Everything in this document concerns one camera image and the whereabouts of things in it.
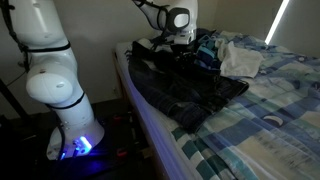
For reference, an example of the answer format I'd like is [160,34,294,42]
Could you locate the wooden bed frame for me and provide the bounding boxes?
[112,51,158,180]

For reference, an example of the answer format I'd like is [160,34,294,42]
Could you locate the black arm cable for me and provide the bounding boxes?
[0,0,171,162]

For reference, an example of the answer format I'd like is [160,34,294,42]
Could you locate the teal striped garment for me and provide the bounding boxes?
[194,34,225,75]

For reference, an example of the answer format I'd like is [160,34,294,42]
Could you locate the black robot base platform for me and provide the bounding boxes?
[0,111,151,180]

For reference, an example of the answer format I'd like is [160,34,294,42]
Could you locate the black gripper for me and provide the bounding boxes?
[172,43,198,65]

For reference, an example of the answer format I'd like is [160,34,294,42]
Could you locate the dark blue jeans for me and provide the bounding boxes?
[128,39,250,134]

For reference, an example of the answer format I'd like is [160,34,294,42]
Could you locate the blue checked duvet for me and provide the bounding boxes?
[124,30,320,180]

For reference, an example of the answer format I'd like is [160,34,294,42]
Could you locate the red handled clamp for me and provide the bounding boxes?
[112,114,129,123]
[115,149,129,158]

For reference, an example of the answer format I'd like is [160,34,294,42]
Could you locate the white mattress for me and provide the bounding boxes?
[114,41,194,180]

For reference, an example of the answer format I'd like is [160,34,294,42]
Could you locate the black stand bar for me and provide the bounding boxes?
[0,78,33,126]

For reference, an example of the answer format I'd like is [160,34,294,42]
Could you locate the white garment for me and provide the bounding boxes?
[215,39,266,80]

